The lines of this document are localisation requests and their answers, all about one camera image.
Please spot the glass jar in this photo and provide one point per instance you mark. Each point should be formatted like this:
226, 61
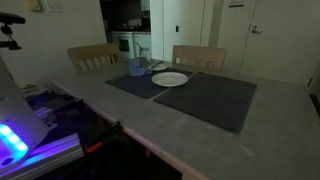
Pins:
145, 53

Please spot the large white plate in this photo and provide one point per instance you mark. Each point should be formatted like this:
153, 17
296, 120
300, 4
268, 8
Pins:
169, 79

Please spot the white kitchen oven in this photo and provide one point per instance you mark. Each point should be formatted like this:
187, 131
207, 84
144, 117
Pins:
125, 42

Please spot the dark placemat far side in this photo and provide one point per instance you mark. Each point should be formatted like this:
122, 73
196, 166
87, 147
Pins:
220, 101

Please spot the blue towel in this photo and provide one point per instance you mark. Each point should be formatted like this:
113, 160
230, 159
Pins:
137, 68

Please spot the orange black clamp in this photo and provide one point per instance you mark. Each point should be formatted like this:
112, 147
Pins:
99, 141

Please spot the metal spoon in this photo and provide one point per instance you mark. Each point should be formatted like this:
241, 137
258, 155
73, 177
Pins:
154, 65

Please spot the white door with handle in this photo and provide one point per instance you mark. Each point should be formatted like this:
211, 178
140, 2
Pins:
283, 42

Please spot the dark placemat near jar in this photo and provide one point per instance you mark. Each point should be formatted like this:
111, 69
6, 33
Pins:
142, 86

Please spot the small white saucer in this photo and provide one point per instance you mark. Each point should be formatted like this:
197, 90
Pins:
158, 67

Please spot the wooden chair by jar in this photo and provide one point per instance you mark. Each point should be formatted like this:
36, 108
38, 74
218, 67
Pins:
94, 56

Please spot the camera on tripod mount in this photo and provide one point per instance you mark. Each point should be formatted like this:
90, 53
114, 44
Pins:
8, 19

